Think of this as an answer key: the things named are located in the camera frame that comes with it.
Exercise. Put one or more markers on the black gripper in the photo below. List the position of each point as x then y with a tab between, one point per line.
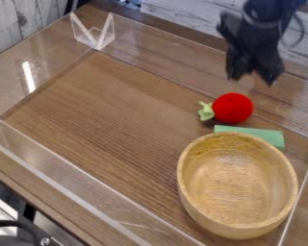
252	36

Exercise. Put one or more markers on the red knitted strawberry toy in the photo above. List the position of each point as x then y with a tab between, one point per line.
231	109

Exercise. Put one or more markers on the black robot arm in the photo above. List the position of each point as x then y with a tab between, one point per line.
287	7

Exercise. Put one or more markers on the green rectangular block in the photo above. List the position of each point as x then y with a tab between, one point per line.
274	137

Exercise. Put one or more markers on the wooden oval bowl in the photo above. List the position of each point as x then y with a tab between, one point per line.
237	184

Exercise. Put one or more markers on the clear acrylic corner bracket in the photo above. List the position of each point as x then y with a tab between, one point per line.
95	38

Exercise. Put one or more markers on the black metal bracket with bolt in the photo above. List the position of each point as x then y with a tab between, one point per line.
34	235

